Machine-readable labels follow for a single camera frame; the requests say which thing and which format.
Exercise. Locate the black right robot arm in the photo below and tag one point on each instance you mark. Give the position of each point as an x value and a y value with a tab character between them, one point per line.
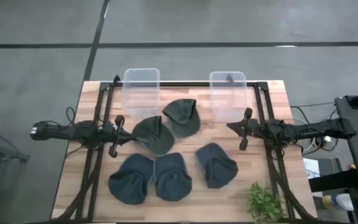
315	130

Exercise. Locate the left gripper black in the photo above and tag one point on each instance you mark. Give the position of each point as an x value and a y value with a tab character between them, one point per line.
116	138

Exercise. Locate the black aluminium rig frame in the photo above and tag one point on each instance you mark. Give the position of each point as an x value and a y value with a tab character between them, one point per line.
182	84

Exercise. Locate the blue grey cap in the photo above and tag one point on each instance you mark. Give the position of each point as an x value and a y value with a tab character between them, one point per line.
129	183
216	168
171	180

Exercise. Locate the white paper sheet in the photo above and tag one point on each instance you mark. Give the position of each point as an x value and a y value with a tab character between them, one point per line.
312	168

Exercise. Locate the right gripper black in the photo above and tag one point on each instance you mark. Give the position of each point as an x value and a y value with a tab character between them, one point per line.
253	129

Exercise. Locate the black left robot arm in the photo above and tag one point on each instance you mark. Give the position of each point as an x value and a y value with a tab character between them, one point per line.
70	132

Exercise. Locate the dark green cap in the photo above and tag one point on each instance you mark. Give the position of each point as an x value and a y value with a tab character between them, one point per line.
158	142
182	119

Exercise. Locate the yellow and white bottle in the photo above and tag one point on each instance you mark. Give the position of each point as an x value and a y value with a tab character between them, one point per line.
337	202

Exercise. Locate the clear plastic bin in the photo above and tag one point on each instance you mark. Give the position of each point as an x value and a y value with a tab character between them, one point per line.
141	90
228	93

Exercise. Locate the small green plant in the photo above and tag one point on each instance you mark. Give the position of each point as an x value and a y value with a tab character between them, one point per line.
264	203

